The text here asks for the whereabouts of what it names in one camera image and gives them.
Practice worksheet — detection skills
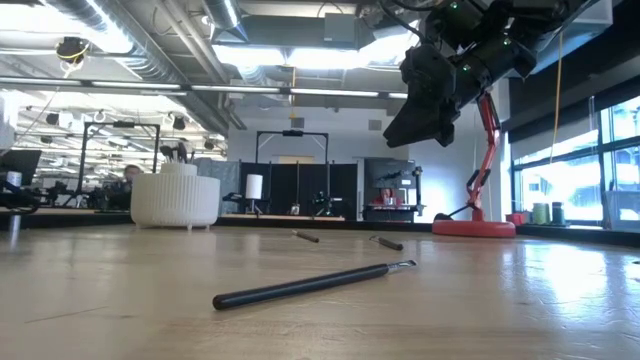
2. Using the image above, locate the wooden background table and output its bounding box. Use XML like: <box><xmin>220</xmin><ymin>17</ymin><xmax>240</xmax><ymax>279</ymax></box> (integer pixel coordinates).
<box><xmin>29</xmin><ymin>206</ymin><xmax>132</xmax><ymax>216</ymax></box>
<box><xmin>221</xmin><ymin>213</ymin><xmax>347</xmax><ymax>223</ymax></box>

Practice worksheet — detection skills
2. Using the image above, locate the grey partition panel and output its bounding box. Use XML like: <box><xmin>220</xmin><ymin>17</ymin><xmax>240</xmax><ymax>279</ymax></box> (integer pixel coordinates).
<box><xmin>195</xmin><ymin>157</ymin><xmax>242</xmax><ymax>217</ymax></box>

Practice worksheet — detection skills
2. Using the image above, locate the black overhead camera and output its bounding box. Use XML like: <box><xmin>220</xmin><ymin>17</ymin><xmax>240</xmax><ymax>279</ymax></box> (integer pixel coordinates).
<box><xmin>54</xmin><ymin>35</ymin><xmax>92</xmax><ymax>66</ymax></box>

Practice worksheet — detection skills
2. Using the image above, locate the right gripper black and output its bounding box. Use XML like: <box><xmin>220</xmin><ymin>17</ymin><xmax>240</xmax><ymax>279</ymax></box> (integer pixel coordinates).
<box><xmin>382</xmin><ymin>43</ymin><xmax>481</xmax><ymax>150</ymax></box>

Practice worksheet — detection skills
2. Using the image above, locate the black monitor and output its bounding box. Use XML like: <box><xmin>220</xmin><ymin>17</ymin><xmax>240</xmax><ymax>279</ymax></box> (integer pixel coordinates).
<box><xmin>0</xmin><ymin>148</ymin><xmax>43</xmax><ymax>187</ymax></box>

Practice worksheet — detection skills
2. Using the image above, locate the black round-tip makeup brush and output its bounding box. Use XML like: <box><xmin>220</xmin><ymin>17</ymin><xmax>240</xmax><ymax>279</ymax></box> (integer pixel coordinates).
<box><xmin>291</xmin><ymin>229</ymin><xmax>321</xmax><ymax>245</ymax></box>

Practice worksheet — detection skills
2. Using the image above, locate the green cylinder container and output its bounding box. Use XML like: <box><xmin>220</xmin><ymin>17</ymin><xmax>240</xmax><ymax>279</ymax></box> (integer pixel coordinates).
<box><xmin>531</xmin><ymin>201</ymin><xmax>550</xmax><ymax>226</ymax></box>

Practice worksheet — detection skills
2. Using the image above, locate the person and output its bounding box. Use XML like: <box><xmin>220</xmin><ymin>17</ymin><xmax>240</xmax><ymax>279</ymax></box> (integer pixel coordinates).
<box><xmin>370</xmin><ymin>186</ymin><xmax>405</xmax><ymax>207</ymax></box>
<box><xmin>102</xmin><ymin>163</ymin><xmax>145</xmax><ymax>212</ymax></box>

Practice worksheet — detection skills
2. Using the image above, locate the black metal frame rig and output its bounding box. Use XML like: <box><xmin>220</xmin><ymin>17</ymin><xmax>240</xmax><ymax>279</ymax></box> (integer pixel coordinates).
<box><xmin>74</xmin><ymin>120</ymin><xmax>162</xmax><ymax>209</ymax></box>
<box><xmin>255</xmin><ymin>129</ymin><xmax>331</xmax><ymax>217</ymax></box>

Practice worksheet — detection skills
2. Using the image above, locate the black partition panel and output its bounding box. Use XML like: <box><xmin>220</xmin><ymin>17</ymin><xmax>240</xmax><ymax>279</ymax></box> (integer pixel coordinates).
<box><xmin>239</xmin><ymin>161</ymin><xmax>359</xmax><ymax>221</ymax></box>

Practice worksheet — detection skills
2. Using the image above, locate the red desk lamp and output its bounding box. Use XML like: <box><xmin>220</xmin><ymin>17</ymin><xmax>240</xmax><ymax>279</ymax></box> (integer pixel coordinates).
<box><xmin>432</xmin><ymin>91</ymin><xmax>518</xmax><ymax>239</ymax></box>

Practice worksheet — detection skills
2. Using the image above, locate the long black flat-tip makeup brush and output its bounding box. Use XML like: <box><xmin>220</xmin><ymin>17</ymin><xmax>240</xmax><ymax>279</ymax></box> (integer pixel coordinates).
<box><xmin>211</xmin><ymin>259</ymin><xmax>418</xmax><ymax>312</ymax></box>

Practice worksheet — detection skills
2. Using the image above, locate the yellow hanging cable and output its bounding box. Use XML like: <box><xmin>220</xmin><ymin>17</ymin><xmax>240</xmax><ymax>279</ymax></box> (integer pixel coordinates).
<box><xmin>548</xmin><ymin>29</ymin><xmax>564</xmax><ymax>165</ymax></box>

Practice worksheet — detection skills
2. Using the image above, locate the white cylinder lamp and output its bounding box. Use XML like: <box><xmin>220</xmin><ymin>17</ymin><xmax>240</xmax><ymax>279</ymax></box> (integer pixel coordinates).
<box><xmin>244</xmin><ymin>173</ymin><xmax>265</xmax><ymax>216</ymax></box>

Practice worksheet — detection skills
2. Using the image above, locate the long overhead light bar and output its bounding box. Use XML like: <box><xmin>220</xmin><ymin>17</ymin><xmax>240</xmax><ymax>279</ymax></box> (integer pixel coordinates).
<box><xmin>0</xmin><ymin>75</ymin><xmax>410</xmax><ymax>100</ymax></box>

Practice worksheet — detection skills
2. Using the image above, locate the white ribbed brush holder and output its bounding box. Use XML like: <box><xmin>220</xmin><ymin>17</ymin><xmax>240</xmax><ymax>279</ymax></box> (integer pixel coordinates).
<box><xmin>130</xmin><ymin>162</ymin><xmax>222</xmax><ymax>233</ymax></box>

